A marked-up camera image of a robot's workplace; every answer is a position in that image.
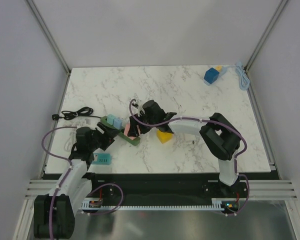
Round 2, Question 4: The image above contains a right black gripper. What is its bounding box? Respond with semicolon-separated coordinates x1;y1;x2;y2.
128;110;157;137

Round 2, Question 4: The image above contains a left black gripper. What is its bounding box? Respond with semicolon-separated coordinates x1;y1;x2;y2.
88;122;120;151

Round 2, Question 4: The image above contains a pink cube plug adapter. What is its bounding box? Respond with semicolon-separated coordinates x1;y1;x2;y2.
123;123;140;140

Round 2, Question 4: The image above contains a green power strip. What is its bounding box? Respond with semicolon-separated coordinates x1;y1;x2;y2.
100;116;141;146

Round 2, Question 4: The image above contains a teal USB power strip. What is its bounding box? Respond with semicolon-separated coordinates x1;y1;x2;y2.
91;153;112;166

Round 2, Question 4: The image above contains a yellow cube plug adapter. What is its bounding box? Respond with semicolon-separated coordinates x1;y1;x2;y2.
156;129;174;144

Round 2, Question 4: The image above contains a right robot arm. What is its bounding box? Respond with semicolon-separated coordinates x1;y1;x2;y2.
127;99;247;197

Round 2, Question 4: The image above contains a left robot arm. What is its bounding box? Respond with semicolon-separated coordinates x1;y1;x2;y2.
33;122;120;240

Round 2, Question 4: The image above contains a light blue plug adapter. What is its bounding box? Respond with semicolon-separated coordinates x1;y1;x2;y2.
113;118;123;130

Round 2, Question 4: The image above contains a teal plug adapter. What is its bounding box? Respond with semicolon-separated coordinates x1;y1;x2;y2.
106;114;116;126

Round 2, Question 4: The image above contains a small yellow plug adapter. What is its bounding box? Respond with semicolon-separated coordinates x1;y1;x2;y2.
215;65;223;72

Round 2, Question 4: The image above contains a dark blue cube adapter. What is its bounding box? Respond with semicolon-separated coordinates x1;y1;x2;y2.
203;67;220;85

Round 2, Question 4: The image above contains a light blue power strip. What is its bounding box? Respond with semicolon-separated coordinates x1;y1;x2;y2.
203;65;227;86

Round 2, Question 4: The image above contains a white power cable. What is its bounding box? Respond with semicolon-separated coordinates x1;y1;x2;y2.
63;118;92;152

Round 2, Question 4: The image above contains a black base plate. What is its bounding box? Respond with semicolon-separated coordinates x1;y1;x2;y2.
85;173;248;207

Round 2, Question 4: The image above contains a white slotted cable duct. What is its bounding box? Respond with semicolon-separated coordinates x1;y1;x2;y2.
79;198;240;212

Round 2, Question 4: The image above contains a light blue power cable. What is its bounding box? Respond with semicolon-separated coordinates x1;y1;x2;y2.
226;61;251;91

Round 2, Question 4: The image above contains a left aluminium frame post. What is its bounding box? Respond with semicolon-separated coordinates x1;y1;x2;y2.
24;0;71;76

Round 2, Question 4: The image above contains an aluminium frame post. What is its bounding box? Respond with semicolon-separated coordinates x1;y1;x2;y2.
24;0;71;76
244;0;290;72

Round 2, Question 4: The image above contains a right aluminium frame post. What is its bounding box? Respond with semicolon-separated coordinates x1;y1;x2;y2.
244;0;290;72

